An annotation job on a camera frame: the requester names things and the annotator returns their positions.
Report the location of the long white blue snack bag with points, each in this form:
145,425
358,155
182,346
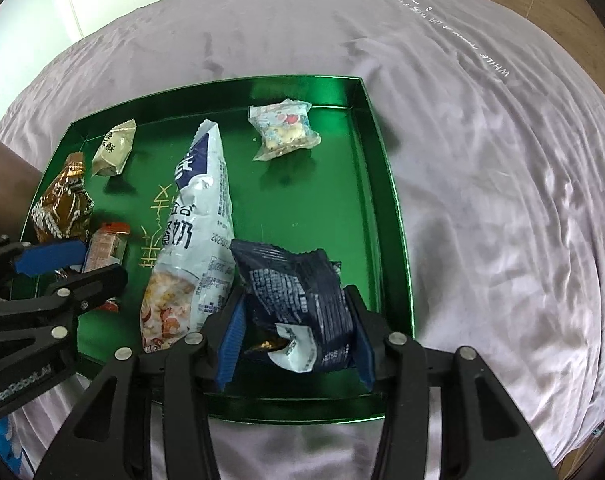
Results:
195,240

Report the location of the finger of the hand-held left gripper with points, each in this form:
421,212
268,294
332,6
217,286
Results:
90,285
47,257

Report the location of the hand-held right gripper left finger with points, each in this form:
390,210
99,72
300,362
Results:
231,332

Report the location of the green tray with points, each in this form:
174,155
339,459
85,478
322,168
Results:
307,200

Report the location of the red snack bar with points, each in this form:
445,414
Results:
103,251

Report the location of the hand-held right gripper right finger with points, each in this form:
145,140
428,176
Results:
365,355

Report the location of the wooden headboard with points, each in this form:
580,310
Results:
537,5

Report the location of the small cream snack packet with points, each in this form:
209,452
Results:
113,149

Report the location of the clear candy packet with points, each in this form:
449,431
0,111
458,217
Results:
282,131

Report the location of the dark blue snack packet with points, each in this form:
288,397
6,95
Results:
302,305

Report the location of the brown cereal bag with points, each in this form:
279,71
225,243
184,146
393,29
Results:
62,205

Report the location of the purple bed sheet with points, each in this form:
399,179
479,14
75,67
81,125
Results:
482,185

